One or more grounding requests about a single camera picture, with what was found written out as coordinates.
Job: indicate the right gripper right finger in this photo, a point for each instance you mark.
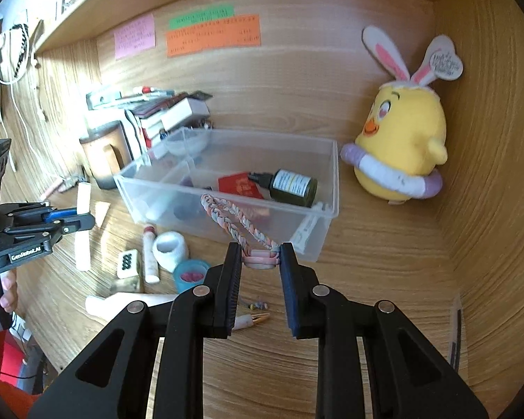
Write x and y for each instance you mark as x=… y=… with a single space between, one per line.
x=378 y=346

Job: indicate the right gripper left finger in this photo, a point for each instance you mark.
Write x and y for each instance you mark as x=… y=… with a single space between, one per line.
x=149 y=354

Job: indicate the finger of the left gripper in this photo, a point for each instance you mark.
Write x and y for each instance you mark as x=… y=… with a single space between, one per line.
x=70 y=225
x=61 y=214

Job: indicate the white mahjong tile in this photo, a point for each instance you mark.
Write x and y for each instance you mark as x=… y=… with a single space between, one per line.
x=128 y=264

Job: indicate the white lip balm stick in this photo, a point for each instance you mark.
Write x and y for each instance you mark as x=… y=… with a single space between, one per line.
x=150 y=264

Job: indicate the white tape roll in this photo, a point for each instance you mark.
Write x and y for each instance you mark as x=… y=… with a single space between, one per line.
x=170 y=250

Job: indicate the blue tape roll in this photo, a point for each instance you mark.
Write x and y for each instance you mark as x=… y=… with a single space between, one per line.
x=190 y=273

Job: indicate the red tea packet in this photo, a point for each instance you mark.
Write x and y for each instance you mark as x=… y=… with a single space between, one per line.
x=239 y=184

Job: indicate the dark green spray bottle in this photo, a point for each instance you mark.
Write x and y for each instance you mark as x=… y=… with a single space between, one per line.
x=287 y=187

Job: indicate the white green cream tube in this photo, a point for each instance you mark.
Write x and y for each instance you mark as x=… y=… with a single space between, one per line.
x=81 y=238

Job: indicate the gold beige pen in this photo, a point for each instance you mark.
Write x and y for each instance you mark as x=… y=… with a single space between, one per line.
x=250 y=320

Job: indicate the person left hand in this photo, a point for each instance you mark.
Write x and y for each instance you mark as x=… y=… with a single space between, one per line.
x=9 y=296

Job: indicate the brown ceramic mug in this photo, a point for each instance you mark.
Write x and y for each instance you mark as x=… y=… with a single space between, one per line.
x=107 y=151

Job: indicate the stack of books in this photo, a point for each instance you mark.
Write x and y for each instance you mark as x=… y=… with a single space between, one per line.
x=143 y=109

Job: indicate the white small box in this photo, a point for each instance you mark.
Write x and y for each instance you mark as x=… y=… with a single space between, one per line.
x=184 y=113

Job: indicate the clear plastic storage box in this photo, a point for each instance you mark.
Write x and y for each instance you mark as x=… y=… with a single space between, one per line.
x=164 y=186

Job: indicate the pink sticky note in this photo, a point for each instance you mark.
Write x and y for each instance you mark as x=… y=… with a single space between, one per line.
x=135 y=37

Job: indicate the yellow chick plush toy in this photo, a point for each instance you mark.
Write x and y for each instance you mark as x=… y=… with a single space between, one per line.
x=403 y=139

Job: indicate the green sticky note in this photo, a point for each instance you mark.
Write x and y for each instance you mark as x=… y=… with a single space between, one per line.
x=200 y=16

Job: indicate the orange sticky note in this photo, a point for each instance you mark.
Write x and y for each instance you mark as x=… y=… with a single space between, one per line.
x=237 y=31

